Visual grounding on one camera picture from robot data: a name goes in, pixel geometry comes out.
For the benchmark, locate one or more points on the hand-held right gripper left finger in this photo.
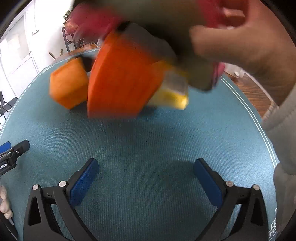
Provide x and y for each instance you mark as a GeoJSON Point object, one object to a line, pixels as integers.
{"type": "Point", "coordinates": [84, 183]}

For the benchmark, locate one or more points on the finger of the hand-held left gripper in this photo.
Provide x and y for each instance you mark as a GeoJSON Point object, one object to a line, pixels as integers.
{"type": "Point", "coordinates": [19, 148]}

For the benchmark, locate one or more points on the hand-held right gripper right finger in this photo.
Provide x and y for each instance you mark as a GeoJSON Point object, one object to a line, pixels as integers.
{"type": "Point", "coordinates": [208, 185]}

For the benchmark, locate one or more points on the orange embossed toy block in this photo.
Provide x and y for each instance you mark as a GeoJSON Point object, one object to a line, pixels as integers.
{"type": "Point", "coordinates": [120, 78]}
{"type": "Point", "coordinates": [68, 83]}

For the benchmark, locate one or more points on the another person's forearm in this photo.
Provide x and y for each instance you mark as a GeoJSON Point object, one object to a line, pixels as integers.
{"type": "Point", "coordinates": [283, 139]}

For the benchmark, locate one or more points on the person's left hand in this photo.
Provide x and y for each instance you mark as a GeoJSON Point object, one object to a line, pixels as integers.
{"type": "Point", "coordinates": [4, 204]}

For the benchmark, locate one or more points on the black chair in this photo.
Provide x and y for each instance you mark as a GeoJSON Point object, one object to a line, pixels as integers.
{"type": "Point", "coordinates": [4, 106]}

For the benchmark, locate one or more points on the teal green table mat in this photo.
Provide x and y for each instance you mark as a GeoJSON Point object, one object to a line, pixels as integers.
{"type": "Point", "coordinates": [148, 143]}

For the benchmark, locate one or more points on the white door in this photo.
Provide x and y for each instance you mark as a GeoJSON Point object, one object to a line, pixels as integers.
{"type": "Point", "coordinates": [16, 53]}

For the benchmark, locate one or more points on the yellow sponge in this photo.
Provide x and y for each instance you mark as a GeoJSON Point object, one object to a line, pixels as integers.
{"type": "Point", "coordinates": [171, 95]}

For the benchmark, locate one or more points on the wooden stick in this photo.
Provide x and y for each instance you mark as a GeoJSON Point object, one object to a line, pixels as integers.
{"type": "Point", "coordinates": [52, 55]}

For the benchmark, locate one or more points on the black metal plant rack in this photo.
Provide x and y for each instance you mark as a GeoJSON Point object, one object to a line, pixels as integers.
{"type": "Point", "coordinates": [68, 38]}

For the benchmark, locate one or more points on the potted green plant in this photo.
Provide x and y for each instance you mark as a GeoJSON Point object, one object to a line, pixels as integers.
{"type": "Point", "coordinates": [68, 16]}

